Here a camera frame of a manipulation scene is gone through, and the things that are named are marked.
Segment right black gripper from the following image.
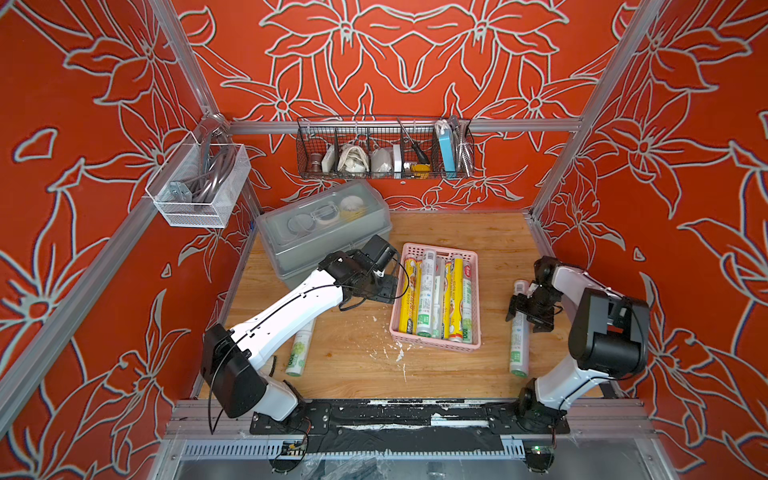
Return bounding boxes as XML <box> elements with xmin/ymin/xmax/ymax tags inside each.
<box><xmin>505</xmin><ymin>288</ymin><xmax>563</xmax><ymax>332</ymax></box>

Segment white red label wrap roll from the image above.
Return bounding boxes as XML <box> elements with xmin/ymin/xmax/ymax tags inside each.
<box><xmin>509</xmin><ymin>306</ymin><xmax>530</xmax><ymax>378</ymax></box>

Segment pink plastic basket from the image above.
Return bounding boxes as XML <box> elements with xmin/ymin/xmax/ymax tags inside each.
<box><xmin>389</xmin><ymin>243</ymin><xmax>482</xmax><ymax>353</ymax></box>

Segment silver green wrap roll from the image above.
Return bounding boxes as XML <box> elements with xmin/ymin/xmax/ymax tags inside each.
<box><xmin>416</xmin><ymin>249</ymin><xmax>436</xmax><ymax>337</ymax></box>

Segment green white wrap roll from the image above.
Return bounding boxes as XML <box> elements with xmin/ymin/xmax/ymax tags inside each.
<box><xmin>461</xmin><ymin>277</ymin><xmax>473</xmax><ymax>344</ymax></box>

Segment yellow orange wrap roll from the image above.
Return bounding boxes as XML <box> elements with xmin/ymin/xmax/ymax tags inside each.
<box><xmin>449</xmin><ymin>257</ymin><xmax>464</xmax><ymax>342</ymax></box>

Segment silver foil wrap roll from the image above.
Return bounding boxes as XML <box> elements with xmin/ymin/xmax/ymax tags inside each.
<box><xmin>432</xmin><ymin>257</ymin><xmax>446</xmax><ymax>340</ymax></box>

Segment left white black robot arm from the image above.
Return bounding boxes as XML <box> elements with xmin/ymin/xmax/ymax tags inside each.
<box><xmin>200</xmin><ymin>235</ymin><xmax>401</xmax><ymax>422</ymax></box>

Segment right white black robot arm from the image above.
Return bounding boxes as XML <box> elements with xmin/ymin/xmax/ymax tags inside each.
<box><xmin>506</xmin><ymin>256</ymin><xmax>650</xmax><ymax>432</ymax></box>

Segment grey translucent storage box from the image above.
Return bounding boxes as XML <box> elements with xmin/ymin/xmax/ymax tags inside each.
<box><xmin>256</xmin><ymin>180</ymin><xmax>392</xmax><ymax>289</ymax></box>

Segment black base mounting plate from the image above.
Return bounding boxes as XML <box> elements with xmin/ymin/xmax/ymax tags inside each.
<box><xmin>250</xmin><ymin>399</ymin><xmax>570</xmax><ymax>436</ymax></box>

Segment black wire wall basket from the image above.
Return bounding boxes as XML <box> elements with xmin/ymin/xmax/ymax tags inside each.
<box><xmin>295</xmin><ymin>116</ymin><xmax>476</xmax><ymax>181</ymax></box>

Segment blue box in wire basket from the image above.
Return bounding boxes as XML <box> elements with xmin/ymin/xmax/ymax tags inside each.
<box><xmin>435</xmin><ymin>119</ymin><xmax>456</xmax><ymax>179</ymax></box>

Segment clear plastic wall bin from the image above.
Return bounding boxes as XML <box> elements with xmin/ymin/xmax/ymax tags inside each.
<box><xmin>145</xmin><ymin>134</ymin><xmax>251</xmax><ymax>229</ymax></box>

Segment grey cables in bin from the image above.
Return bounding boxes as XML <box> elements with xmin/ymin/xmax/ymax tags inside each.
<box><xmin>179</xmin><ymin>122</ymin><xmax>238</xmax><ymax>204</ymax></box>

